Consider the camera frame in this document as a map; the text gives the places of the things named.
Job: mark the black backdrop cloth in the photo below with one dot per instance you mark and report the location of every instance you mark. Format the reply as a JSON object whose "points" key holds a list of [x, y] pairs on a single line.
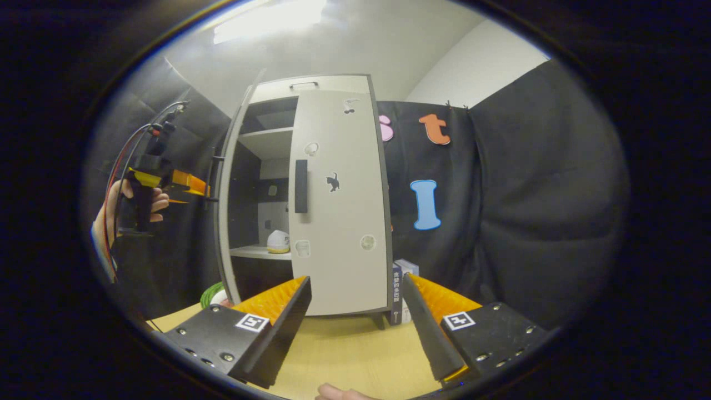
{"points": [[527, 194]]}

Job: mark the watermelon plush toy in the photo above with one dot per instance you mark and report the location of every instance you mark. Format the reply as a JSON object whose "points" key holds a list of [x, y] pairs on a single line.
{"points": [[211, 294]]}

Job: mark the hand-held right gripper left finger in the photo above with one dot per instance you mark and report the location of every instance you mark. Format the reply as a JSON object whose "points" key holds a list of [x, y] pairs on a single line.
{"points": [[289, 316]]}

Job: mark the blue white box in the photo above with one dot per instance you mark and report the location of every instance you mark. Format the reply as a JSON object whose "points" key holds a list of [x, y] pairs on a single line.
{"points": [[401, 289]]}

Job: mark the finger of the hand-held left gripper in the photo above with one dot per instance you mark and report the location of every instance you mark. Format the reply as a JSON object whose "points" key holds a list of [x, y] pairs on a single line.
{"points": [[178, 201], [189, 182]]}

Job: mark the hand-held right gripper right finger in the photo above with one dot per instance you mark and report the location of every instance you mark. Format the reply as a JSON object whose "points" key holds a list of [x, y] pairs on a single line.
{"points": [[425, 328]]}

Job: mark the white shoe cabinet door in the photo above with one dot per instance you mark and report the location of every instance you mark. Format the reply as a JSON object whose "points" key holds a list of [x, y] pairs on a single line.
{"points": [[344, 233], [226, 222]]}

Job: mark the white striped shoe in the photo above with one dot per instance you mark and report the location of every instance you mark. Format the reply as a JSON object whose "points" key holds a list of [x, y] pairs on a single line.
{"points": [[279, 241]]}

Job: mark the white grey shoe cabinet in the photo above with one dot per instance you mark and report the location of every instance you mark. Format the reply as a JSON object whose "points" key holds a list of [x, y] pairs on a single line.
{"points": [[261, 141]]}

